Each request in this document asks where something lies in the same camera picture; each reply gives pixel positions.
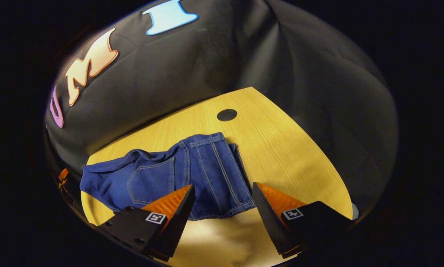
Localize blue denim jeans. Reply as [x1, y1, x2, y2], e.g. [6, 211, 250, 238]
[80, 132, 256, 221]

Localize black backdrop cloth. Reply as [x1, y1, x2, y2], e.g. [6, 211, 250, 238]
[44, 0, 398, 208]

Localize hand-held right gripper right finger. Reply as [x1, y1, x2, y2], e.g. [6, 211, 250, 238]
[252, 182, 354, 259]

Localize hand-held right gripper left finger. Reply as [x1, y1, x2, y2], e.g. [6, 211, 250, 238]
[96, 185, 196, 262]

